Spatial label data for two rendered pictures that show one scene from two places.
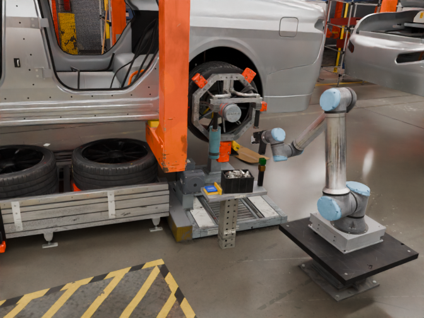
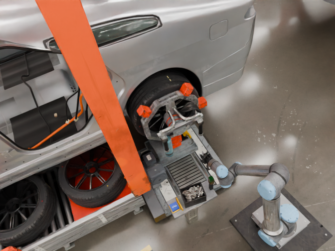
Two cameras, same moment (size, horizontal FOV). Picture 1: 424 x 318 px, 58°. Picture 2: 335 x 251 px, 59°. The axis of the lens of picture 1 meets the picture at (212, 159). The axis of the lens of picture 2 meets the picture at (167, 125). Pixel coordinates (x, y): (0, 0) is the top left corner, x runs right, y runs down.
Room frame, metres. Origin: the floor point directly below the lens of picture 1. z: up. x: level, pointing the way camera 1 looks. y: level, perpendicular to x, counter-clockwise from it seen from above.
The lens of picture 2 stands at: (1.33, -0.14, 2.95)
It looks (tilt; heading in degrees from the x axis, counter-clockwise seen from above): 53 degrees down; 3
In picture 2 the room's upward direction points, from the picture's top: 11 degrees counter-clockwise
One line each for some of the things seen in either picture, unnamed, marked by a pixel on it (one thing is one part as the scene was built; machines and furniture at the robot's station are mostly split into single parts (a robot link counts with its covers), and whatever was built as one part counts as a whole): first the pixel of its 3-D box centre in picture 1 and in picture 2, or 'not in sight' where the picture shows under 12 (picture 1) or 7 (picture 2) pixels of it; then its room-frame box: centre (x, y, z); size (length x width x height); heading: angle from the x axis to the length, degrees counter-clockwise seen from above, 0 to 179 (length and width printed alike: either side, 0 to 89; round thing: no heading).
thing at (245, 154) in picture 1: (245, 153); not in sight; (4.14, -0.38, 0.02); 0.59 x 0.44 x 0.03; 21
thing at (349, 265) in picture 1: (341, 257); (276, 232); (2.06, -0.87, 0.15); 0.60 x 0.60 x 0.30; 28
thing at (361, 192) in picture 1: (354, 197); (286, 216); (2.06, -0.87, 0.59); 0.17 x 0.15 x 0.18; 126
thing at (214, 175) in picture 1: (214, 160); (169, 136); (3.15, -0.02, 0.32); 0.40 x 0.30 x 0.28; 111
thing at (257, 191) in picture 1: (233, 190); (191, 199); (2.36, -0.16, 0.44); 0.43 x 0.17 x 0.03; 111
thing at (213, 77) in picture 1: (224, 108); (171, 117); (2.99, -0.08, 0.85); 0.54 x 0.07 x 0.54; 111
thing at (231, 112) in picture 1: (228, 110); (174, 122); (2.92, -0.11, 0.85); 0.21 x 0.14 x 0.14; 21
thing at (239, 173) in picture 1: (236, 180); (193, 194); (2.37, -0.18, 0.51); 0.20 x 0.14 x 0.13; 102
